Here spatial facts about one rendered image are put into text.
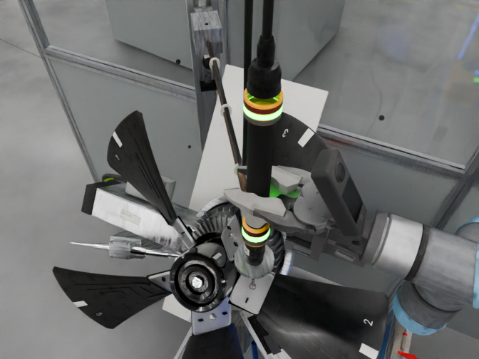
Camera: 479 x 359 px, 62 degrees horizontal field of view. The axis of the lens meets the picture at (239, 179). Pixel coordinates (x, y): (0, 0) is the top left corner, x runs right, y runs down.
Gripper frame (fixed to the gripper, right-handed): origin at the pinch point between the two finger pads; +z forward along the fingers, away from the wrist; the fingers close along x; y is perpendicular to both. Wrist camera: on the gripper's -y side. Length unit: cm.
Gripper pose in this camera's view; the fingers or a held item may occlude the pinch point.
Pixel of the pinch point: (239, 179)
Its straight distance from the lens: 56.4
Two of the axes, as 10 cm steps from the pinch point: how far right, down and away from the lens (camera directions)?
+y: 0.0, 6.5, 7.6
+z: -9.1, -3.2, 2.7
